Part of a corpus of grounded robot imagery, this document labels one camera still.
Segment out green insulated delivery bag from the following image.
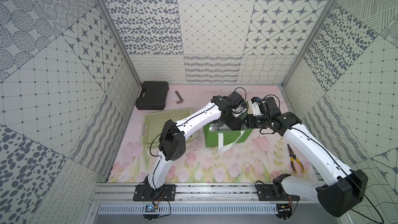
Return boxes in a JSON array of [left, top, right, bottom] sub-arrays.
[[203, 112, 253, 153]]

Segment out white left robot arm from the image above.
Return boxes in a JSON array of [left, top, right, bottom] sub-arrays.
[[143, 94, 247, 198]]

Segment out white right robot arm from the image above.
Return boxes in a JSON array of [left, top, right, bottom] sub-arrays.
[[244, 112, 368, 217]]

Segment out grey L-shaped hex key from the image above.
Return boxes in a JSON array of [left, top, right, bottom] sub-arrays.
[[175, 91, 183, 104]]

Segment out light green plastic basket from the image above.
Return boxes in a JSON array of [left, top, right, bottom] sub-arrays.
[[142, 108, 191, 148]]

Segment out black plastic tool case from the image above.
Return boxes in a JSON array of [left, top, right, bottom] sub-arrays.
[[135, 81, 169, 110]]

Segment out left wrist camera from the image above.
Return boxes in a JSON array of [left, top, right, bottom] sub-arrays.
[[227, 91, 244, 114]]

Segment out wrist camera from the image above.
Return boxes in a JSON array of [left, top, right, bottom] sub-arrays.
[[227, 91, 244, 114], [250, 94, 281, 118]]

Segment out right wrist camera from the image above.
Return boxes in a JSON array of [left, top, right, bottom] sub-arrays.
[[250, 94, 281, 118]]

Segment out yellow handled pliers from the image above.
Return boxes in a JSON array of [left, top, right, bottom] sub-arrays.
[[287, 144, 305, 173]]

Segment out aluminium mounting rail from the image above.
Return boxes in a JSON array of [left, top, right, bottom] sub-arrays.
[[88, 183, 319, 218]]

